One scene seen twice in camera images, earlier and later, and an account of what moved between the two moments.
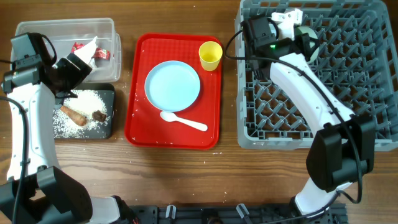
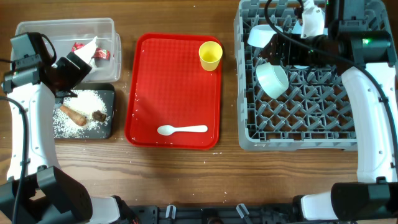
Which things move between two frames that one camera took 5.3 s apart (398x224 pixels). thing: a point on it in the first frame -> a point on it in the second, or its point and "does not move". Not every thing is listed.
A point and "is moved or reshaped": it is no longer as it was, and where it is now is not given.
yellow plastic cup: [210, 53] does not move
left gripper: [76, 75] does not move
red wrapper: [76, 46] does not move
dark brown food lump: [98, 116] does not move
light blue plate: [171, 86] is moved or reshaped
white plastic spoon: [170, 116] -> [168, 130]
